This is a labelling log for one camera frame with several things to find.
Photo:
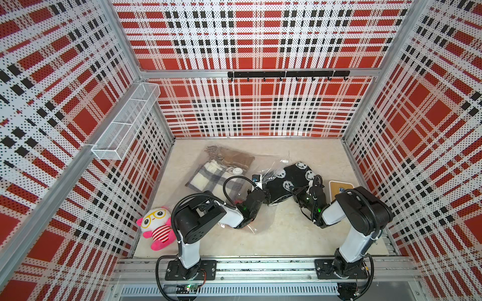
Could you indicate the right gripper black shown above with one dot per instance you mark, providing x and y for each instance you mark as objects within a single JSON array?
[{"x": 297, "y": 194}]

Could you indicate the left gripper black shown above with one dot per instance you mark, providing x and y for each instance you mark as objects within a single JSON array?
[{"x": 248, "y": 192}]

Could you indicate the black smiley face scarf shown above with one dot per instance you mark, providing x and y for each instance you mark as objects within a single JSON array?
[{"x": 281, "y": 183}]

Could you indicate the clear plastic vacuum bag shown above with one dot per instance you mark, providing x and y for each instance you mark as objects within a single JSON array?
[{"x": 234, "y": 188}]

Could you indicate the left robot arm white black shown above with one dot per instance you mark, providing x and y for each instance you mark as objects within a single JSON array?
[{"x": 196, "y": 214}]

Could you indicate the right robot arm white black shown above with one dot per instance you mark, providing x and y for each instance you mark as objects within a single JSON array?
[{"x": 367, "y": 215}]

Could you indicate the grey white plaid scarf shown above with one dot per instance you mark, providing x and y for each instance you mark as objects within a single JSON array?
[{"x": 210, "y": 177}]

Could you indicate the brown fringed scarf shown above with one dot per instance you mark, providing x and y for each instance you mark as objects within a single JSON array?
[{"x": 229, "y": 157}]

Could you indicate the white box with cork lid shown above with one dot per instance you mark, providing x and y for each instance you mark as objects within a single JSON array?
[{"x": 337, "y": 187}]

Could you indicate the pink white plush toy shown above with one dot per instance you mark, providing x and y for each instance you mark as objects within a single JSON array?
[{"x": 156, "y": 224}]

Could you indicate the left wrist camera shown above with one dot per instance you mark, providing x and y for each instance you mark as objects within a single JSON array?
[{"x": 257, "y": 181}]

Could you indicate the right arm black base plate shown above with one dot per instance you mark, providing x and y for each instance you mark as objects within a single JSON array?
[{"x": 337, "y": 268}]

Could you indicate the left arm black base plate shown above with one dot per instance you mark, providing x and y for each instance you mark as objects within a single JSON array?
[{"x": 191, "y": 270}]

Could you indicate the aluminium front rail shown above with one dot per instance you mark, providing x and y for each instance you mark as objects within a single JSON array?
[{"x": 382, "y": 278}]

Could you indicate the black wall hook rail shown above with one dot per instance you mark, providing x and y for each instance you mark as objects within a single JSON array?
[{"x": 287, "y": 74}]

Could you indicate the white mesh wall basket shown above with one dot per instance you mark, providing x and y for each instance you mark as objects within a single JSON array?
[{"x": 117, "y": 139}]

